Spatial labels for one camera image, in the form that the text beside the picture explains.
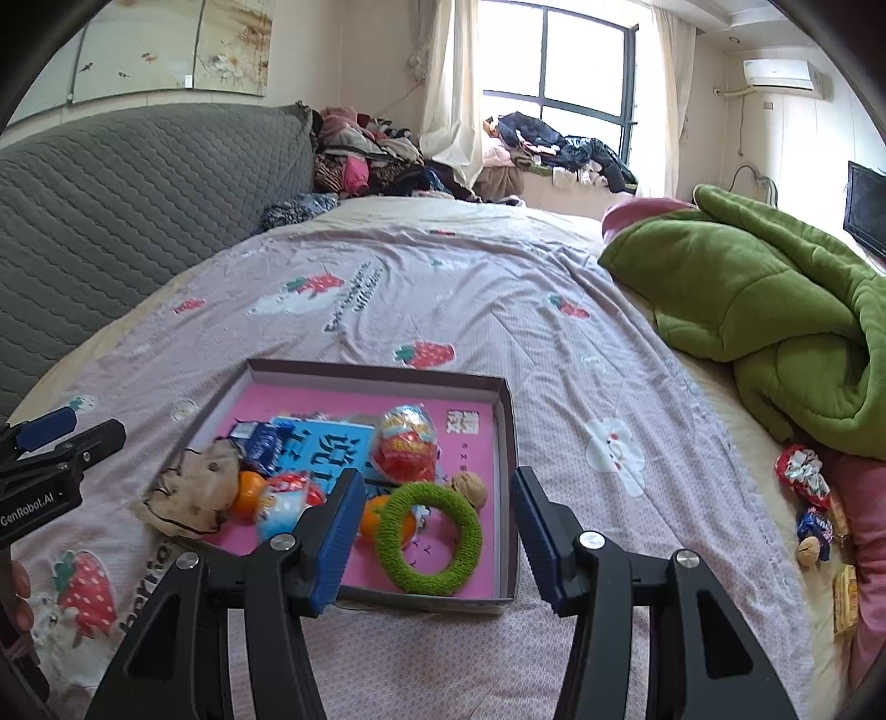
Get beige sheer drawstring bag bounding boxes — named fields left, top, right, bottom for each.
left=135, top=438, right=240, bottom=540

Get green fuzzy ring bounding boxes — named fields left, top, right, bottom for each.
left=374, top=481, right=484, bottom=597

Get orange tangerine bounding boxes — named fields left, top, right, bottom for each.
left=357, top=495, right=418, bottom=546
left=230, top=471, right=266, bottom=522

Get brown walnut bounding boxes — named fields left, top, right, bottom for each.
left=449, top=471, right=488, bottom=512

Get large red blue toy egg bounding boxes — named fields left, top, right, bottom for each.
left=369, top=405, right=439, bottom=485

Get person's left hand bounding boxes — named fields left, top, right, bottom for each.
left=11, top=561, right=34, bottom=633

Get yellow snack packet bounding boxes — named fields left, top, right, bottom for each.
left=832, top=565, right=859, bottom=636

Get blue snack packet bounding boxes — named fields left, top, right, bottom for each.
left=796, top=507, right=833, bottom=563

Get pink strawberry bed sheet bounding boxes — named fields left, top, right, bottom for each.
left=15, top=201, right=814, bottom=718

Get red silver snack wrapper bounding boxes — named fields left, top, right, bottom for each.
left=775, top=444, right=831, bottom=510

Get grey quilted headboard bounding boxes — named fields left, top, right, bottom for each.
left=2, top=104, right=314, bottom=415

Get dark cardboard box tray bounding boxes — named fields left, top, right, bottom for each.
left=171, top=358, right=518, bottom=615

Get green fleece blanket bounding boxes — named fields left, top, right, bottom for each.
left=599, top=184, right=884, bottom=459

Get clothes pile by headboard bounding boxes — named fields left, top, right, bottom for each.
left=261, top=106, right=481, bottom=231

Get pink pillow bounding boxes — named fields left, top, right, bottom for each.
left=601, top=197, right=694, bottom=243

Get black television screen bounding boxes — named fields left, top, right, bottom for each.
left=842, top=162, right=886, bottom=261

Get clothes pile on windowsill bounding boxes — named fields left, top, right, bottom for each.
left=482, top=112, right=638, bottom=195

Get cream curtain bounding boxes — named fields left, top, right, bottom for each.
left=410, top=0, right=482, bottom=188

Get white air conditioner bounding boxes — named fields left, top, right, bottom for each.
left=742, top=59, right=825, bottom=99

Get wall art panel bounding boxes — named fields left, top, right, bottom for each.
left=11, top=0, right=276, bottom=123

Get window with dark frame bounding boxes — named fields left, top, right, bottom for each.
left=479, top=2, right=646, bottom=159

